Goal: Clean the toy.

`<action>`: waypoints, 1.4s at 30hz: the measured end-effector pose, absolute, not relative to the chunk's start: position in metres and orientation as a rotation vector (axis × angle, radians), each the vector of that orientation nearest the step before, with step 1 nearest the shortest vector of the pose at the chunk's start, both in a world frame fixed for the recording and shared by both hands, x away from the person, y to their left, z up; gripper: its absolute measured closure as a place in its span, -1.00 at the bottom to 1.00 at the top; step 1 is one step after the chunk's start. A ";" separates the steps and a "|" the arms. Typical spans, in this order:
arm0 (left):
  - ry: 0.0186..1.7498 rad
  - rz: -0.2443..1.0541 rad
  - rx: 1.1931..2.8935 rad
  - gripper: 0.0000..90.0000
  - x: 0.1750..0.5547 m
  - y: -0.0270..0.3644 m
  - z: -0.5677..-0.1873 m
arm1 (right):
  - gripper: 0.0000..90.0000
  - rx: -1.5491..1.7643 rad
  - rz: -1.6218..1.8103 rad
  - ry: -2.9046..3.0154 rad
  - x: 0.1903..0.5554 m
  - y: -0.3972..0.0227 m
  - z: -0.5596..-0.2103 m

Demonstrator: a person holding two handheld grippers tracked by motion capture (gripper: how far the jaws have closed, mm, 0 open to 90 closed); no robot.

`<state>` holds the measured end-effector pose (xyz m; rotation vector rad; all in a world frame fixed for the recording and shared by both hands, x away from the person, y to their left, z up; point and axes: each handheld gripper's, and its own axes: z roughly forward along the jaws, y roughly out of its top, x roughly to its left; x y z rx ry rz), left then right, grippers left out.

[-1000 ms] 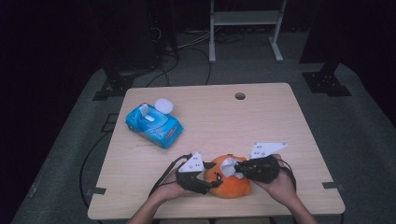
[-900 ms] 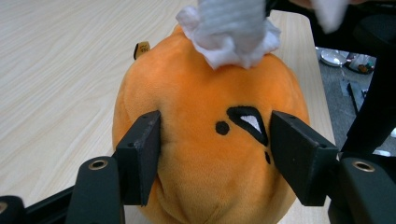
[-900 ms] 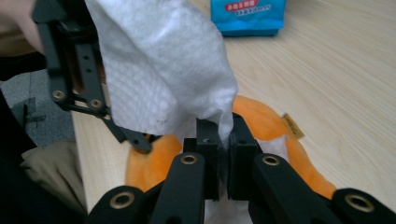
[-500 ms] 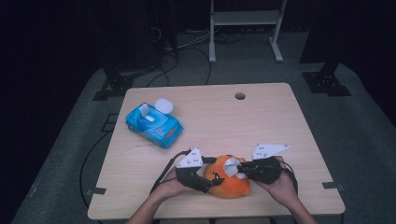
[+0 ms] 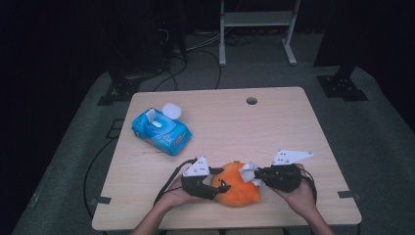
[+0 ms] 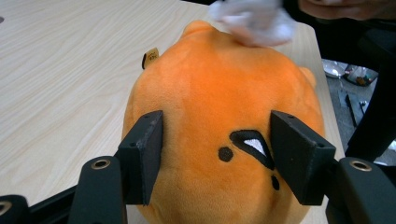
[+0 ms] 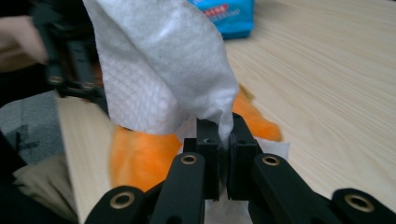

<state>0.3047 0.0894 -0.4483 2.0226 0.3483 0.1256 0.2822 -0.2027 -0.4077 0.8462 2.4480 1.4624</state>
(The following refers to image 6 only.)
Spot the shiny silver round object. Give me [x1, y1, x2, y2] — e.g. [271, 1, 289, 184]
[321, 59, 348, 78]

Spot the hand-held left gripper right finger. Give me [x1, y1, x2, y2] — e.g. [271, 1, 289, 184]
[270, 110, 337, 205]

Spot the orange plush toy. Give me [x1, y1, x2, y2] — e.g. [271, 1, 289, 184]
[121, 20, 326, 224]

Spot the white wet wipe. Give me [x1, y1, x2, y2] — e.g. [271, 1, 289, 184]
[207, 0, 297, 49]

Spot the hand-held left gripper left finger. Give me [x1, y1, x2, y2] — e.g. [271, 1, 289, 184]
[117, 110, 164, 206]

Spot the small colourful container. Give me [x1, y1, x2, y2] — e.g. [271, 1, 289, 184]
[345, 64, 379, 87]

